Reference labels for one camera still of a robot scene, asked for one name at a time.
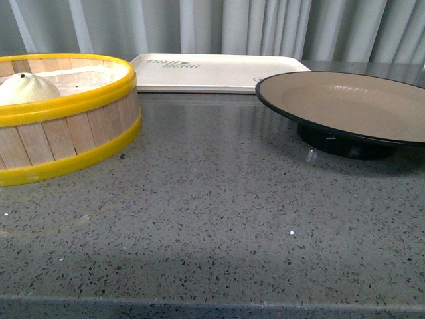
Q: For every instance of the tan plate with black rim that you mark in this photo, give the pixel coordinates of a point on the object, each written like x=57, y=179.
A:
x=355, y=116

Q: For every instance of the white steamed bun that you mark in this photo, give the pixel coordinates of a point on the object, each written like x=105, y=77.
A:
x=26, y=88

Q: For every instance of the cream bear print tray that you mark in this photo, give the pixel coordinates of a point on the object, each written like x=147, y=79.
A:
x=208, y=73

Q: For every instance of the yellow rimmed bamboo steamer basket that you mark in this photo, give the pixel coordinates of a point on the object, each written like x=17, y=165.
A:
x=43, y=140

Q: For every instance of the white steamer liner cloth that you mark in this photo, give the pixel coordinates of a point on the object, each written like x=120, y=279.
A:
x=83, y=79

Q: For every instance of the grey pleated curtain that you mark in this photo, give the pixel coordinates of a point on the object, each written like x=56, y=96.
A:
x=347, y=31

